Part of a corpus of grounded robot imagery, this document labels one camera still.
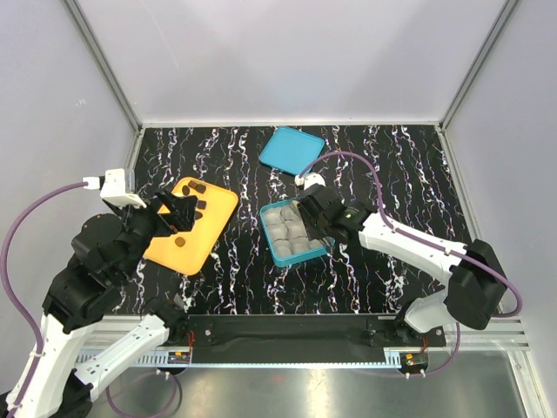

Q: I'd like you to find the aluminium frame rail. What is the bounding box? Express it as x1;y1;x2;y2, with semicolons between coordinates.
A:
62;0;142;133

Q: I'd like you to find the left connector module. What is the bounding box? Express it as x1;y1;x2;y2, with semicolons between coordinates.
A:
167;350;191;365

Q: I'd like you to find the purple floor cable loop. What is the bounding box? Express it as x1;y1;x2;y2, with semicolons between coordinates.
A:
105;374;180;415

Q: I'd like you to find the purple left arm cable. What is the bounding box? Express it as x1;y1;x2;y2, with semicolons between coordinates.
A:
0;180;95;413

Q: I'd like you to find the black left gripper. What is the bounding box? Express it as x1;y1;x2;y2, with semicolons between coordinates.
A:
111;185;198;280

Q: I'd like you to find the teal tin box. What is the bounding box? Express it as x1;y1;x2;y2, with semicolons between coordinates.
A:
259;199;335;267

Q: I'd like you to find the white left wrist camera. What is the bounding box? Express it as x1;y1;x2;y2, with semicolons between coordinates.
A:
83;168;146;208

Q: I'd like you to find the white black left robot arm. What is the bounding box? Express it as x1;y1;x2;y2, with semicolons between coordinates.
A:
1;191;198;417

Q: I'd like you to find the teal tin lid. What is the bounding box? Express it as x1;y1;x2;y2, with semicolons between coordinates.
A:
258;126;325;176

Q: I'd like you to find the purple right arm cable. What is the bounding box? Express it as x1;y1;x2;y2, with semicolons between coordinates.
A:
299;151;523;375

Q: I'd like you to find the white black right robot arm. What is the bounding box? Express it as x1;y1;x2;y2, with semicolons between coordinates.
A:
294;185;508;346

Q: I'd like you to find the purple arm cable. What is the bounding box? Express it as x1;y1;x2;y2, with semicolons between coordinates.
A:
299;151;523;375
0;180;95;413

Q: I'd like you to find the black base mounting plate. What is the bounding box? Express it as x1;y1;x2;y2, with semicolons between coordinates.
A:
167;313;446;367

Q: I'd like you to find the orange plastic tray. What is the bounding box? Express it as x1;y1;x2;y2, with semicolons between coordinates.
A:
144;177;238;275

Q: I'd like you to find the white paper cup liner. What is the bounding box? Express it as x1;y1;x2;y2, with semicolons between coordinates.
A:
279;204;301;222
272;239;292;259

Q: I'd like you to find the orange connector module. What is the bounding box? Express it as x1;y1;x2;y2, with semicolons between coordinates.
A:
400;352;429;379

